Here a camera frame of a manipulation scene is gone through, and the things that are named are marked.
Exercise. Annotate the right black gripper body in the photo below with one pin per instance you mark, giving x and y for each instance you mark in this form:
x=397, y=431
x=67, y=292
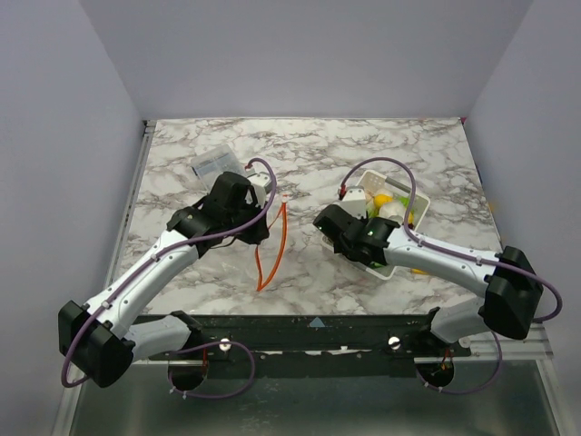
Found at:
x=331, y=222

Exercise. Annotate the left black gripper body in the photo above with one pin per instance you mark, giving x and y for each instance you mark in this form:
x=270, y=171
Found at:
x=248, y=213

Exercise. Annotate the white plastic basket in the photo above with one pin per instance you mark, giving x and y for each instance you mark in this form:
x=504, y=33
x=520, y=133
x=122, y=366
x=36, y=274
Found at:
x=367, y=254

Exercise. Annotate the clear zip top bag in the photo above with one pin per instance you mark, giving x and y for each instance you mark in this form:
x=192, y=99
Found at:
x=287, y=265

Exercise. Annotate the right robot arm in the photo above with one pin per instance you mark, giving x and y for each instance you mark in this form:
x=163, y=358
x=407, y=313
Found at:
x=506, y=294

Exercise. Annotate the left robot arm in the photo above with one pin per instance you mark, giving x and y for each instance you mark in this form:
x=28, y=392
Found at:
x=100, y=337

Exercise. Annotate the yellow toy pepper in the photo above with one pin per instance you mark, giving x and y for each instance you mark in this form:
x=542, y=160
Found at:
x=381, y=199

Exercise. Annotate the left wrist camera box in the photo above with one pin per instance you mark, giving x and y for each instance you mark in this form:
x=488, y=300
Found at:
x=262, y=186

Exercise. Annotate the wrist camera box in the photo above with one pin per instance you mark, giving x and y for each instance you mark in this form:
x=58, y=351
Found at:
x=354, y=202
x=262, y=186

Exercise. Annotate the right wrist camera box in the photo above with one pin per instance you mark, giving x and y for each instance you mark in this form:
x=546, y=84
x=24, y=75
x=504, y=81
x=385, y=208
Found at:
x=354, y=202

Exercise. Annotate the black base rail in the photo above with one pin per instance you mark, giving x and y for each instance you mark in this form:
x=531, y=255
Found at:
x=310, y=346

